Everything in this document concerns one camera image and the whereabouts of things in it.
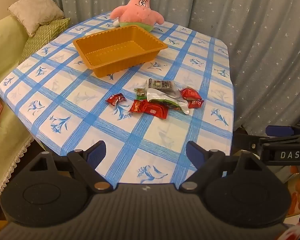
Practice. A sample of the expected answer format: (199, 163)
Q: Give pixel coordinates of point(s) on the silver green snack pouch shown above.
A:
(157, 95)

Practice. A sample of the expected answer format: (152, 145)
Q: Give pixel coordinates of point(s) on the dark clear snack packet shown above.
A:
(162, 83)

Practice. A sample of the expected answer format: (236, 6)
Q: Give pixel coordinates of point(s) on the small red candy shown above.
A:
(195, 103)
(190, 93)
(115, 98)

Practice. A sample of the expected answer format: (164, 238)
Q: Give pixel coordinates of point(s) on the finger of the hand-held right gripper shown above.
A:
(247, 142)
(280, 130)

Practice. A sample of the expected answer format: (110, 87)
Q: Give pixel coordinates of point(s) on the green candy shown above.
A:
(140, 93)

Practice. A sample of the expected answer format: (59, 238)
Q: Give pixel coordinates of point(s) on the green sofa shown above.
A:
(5, 42)

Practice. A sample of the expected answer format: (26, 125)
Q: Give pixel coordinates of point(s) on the red white printed cloth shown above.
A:
(297, 235)

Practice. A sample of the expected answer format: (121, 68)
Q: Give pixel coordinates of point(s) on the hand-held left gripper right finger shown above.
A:
(196, 153)

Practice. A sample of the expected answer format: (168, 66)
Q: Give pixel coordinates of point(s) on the green chevron pillow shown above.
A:
(42, 38)

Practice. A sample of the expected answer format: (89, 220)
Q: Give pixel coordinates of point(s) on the grey star print curtain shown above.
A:
(252, 30)

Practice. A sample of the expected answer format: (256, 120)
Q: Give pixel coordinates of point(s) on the beige pillow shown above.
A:
(35, 10)

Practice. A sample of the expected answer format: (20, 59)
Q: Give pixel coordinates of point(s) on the orange plastic tray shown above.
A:
(130, 61)

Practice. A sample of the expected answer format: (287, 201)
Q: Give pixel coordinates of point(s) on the blue checked tablecloth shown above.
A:
(90, 85)

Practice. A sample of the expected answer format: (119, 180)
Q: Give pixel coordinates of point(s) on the pink starfish plush toy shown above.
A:
(137, 10)

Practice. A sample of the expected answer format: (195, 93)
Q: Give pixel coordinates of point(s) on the large red snack packet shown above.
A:
(150, 109)

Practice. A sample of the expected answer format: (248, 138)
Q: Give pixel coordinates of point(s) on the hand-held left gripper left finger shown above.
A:
(97, 153)

